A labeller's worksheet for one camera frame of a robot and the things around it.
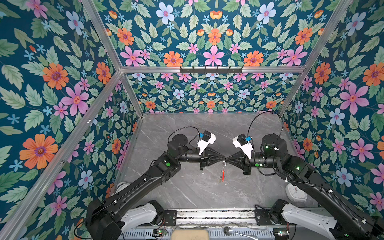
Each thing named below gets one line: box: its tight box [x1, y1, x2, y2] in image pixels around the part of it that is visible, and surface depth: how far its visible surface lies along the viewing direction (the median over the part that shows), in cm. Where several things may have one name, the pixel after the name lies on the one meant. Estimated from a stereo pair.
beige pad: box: [171, 229, 210, 240], surface depth 67 cm
